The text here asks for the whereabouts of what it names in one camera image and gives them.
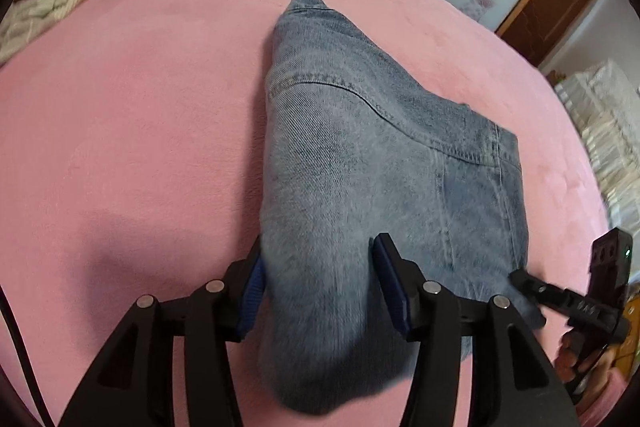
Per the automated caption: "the wooden drawer cabinet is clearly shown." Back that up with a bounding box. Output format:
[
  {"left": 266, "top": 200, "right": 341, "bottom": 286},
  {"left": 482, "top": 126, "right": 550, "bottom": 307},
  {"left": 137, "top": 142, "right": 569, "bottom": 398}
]
[{"left": 614, "top": 295, "right": 640, "bottom": 381}]

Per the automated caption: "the pink bed blanket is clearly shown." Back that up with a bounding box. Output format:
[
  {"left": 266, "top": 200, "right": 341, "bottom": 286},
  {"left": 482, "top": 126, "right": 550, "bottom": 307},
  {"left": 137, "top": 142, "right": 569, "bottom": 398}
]
[{"left": 1, "top": 0, "right": 608, "bottom": 417}]

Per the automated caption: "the blue denim jacket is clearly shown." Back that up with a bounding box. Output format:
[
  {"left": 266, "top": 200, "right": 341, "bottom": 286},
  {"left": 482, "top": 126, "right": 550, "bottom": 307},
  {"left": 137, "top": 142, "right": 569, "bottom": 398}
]
[{"left": 260, "top": 0, "right": 544, "bottom": 416}]

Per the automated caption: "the brown wooden door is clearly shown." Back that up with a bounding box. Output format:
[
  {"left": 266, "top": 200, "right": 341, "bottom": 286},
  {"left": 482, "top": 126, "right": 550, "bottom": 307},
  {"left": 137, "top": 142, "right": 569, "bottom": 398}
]
[{"left": 496, "top": 0, "right": 593, "bottom": 67}]

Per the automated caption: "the cream lace covered furniture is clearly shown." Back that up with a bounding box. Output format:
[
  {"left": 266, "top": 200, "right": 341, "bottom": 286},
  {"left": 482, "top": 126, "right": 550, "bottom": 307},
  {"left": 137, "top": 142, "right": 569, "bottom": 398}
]
[{"left": 552, "top": 58, "right": 640, "bottom": 268}]

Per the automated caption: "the crumpled grey white cloth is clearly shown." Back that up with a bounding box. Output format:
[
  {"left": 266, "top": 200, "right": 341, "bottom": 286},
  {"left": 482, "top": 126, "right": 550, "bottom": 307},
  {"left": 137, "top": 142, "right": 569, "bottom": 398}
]
[{"left": 0, "top": 0, "right": 86, "bottom": 65}]

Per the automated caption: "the black cable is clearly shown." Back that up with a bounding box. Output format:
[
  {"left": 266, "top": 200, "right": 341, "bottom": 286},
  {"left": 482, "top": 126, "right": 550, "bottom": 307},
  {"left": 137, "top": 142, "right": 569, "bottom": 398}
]
[{"left": 0, "top": 283, "right": 57, "bottom": 427}]

